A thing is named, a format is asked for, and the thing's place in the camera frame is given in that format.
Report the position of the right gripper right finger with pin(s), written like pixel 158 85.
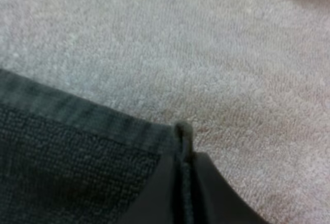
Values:
pixel 216 198

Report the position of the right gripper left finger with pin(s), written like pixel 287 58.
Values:
pixel 159 195

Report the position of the dark grey-green towel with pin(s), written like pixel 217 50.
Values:
pixel 64 157

